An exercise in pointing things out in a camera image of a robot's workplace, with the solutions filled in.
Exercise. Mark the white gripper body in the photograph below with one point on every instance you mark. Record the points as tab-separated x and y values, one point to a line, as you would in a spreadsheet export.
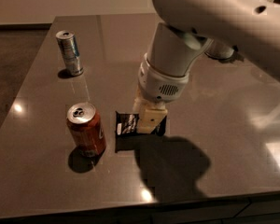
160	85

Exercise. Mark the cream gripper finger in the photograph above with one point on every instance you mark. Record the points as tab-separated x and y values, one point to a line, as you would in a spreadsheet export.
152	118
139	102

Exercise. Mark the black rxbar chocolate wrapper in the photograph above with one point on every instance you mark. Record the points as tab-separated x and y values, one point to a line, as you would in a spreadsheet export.
126	125

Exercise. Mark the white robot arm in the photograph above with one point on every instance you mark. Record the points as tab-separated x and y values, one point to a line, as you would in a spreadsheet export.
187	28

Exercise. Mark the red coke can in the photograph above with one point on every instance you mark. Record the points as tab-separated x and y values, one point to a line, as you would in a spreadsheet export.
84	123

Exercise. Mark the silver blue energy drink can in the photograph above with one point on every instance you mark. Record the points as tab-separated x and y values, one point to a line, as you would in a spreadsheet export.
69	50

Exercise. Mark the metal bucket holder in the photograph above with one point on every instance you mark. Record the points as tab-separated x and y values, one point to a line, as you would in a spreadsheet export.
219	51

